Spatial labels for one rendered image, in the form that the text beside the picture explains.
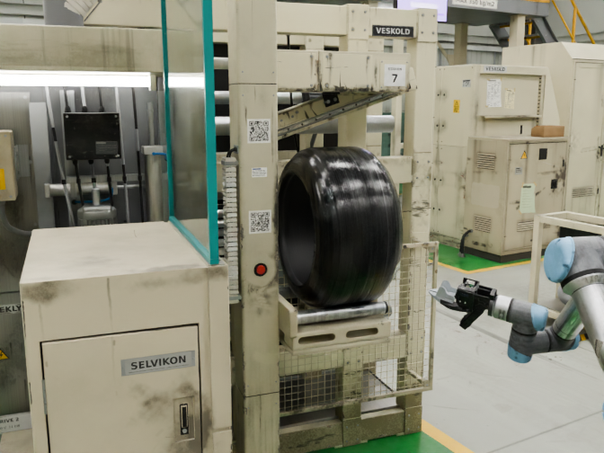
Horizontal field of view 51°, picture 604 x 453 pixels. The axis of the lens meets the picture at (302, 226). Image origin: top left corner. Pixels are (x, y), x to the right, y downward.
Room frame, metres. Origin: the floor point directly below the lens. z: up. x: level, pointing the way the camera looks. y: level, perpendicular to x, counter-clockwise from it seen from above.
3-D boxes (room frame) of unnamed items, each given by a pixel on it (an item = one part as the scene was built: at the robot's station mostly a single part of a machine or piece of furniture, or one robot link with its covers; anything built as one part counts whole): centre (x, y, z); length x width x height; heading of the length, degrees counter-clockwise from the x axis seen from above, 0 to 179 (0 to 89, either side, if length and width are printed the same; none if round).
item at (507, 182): (6.67, -2.27, 0.62); 0.91 x 0.58 x 1.25; 120
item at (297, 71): (2.50, -0.09, 1.71); 0.61 x 0.25 x 0.15; 110
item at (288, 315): (2.12, 0.09, 0.90); 0.40 x 0.03 x 0.10; 20
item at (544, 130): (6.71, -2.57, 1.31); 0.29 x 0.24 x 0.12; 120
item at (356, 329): (2.05, -0.12, 0.84); 0.36 x 0.09 x 0.06; 110
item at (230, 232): (2.02, 0.23, 1.19); 0.05 x 0.04 x 0.48; 20
